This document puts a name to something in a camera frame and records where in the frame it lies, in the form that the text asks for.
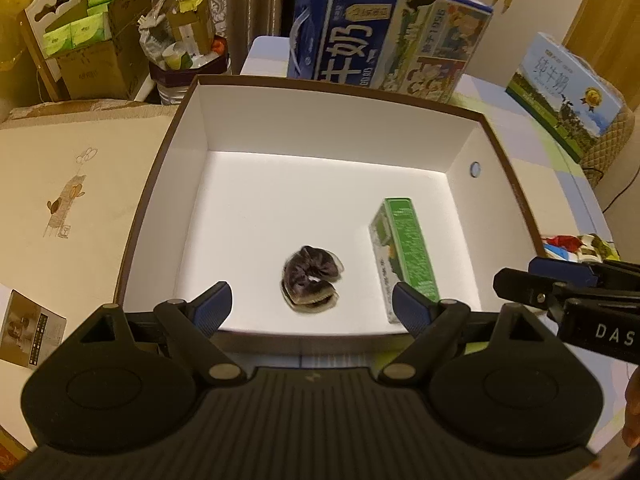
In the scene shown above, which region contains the full trash bin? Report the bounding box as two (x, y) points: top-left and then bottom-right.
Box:
(138, 0), (231, 105)

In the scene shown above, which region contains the dark brown hair scrunchie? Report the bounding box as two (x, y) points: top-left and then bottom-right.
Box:
(280, 245), (344, 313)

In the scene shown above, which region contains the brown white storage box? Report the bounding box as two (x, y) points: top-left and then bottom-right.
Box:
(115, 76), (544, 353)

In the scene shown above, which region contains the green slim carton box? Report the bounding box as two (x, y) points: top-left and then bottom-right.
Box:
(369, 197), (440, 324)

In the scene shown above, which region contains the cardboard box with tissues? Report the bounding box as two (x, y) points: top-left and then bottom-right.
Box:
(42, 0), (151, 100)

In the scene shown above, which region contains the photo card leaflet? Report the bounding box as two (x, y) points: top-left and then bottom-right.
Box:
(0, 285), (66, 370)

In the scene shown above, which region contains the yellow snack packet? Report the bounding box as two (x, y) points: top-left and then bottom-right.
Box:
(578, 233), (620, 262)

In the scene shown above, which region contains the light blue milk gift box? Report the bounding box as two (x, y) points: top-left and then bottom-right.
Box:
(506, 32), (623, 162)

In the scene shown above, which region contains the white carved chair back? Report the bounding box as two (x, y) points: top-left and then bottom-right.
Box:
(17, 0), (87, 102)

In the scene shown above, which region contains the blue milk carton box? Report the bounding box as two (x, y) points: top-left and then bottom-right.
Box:
(288, 0), (492, 103)

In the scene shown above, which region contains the red small packet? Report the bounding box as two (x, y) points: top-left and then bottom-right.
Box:
(542, 235), (582, 254)

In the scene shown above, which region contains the quilted beige chair cushion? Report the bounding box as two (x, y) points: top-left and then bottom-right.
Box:
(579, 77), (636, 188)

